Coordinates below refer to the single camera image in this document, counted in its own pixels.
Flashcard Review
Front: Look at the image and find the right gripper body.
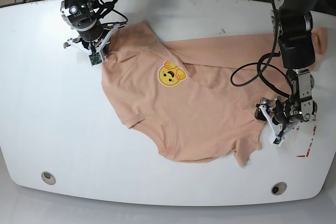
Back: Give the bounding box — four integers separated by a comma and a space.
63, 22, 127, 55

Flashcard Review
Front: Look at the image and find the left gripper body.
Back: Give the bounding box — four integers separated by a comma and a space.
255, 97, 299, 138

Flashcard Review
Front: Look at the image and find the peach T-shirt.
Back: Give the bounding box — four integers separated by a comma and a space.
101, 23, 329, 168

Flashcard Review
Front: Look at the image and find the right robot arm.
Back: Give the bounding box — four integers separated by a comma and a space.
60, 0, 128, 59

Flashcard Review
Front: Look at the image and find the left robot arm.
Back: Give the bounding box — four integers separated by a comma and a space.
240, 0, 318, 145

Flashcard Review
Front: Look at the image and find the red tape marking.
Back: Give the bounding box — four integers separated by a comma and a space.
294, 119, 317, 158

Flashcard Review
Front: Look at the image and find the right table grommet hole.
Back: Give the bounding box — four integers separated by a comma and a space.
271, 182, 287, 196

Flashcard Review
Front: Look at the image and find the table grommet hole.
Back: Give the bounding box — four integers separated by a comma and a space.
41, 172, 56, 185
271, 182, 287, 196

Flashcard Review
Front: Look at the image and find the left table grommet hole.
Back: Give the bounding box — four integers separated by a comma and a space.
41, 172, 56, 185

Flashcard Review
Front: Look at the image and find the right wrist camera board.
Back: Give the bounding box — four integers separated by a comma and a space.
89, 51, 105, 66

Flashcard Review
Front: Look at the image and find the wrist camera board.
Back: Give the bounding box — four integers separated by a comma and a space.
269, 134, 285, 146
89, 51, 105, 66

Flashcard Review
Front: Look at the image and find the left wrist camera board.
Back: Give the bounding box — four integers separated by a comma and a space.
269, 134, 285, 146

